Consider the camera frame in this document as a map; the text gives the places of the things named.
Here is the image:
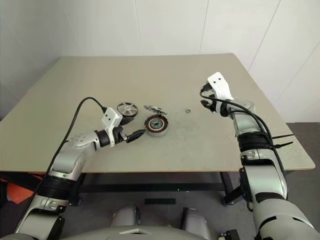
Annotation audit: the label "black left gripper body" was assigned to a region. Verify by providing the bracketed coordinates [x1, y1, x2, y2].
[114, 126, 129, 146]

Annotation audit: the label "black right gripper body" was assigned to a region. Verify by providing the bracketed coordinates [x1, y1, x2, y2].
[208, 91, 219, 114]

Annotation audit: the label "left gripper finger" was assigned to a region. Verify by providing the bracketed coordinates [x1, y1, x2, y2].
[125, 133, 144, 144]
[125, 129, 146, 140]

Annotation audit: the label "silver spoked rotor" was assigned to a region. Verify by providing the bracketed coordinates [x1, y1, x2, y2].
[116, 101, 139, 118]

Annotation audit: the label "silver motor housing copper windings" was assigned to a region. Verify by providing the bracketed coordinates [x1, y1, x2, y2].
[143, 115, 171, 138]

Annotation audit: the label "black tape strip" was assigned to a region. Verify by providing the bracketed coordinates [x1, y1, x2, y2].
[144, 198, 177, 206]

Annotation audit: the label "black zip tie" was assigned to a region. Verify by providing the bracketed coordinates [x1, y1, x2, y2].
[271, 133, 295, 141]
[271, 141, 294, 149]

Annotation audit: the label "grey rounded robot leg cover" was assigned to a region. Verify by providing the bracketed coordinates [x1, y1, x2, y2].
[180, 207, 209, 240]
[111, 204, 140, 228]

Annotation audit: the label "grey robot torso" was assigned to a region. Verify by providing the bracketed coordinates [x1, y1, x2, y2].
[57, 224, 193, 240]

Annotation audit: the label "orange object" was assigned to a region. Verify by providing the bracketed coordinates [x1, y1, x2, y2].
[0, 178, 43, 203]

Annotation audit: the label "small black block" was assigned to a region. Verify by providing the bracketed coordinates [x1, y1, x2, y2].
[219, 229, 241, 240]

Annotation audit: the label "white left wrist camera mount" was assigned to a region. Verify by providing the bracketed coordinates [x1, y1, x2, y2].
[101, 107, 124, 148]

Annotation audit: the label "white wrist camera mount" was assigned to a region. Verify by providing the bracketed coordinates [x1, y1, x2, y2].
[101, 107, 124, 148]
[206, 71, 235, 115]

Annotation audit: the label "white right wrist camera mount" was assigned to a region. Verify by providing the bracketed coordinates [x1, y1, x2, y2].
[206, 71, 235, 115]

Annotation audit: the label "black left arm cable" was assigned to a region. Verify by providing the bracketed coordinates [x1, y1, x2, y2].
[32, 96, 108, 198]

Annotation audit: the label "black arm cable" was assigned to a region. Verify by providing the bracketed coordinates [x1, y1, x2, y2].
[199, 84, 286, 173]
[32, 96, 108, 198]

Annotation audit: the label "black table frame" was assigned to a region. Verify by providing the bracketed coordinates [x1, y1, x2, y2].
[68, 171, 242, 207]

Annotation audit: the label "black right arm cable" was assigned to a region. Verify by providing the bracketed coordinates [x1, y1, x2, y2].
[199, 84, 286, 173]

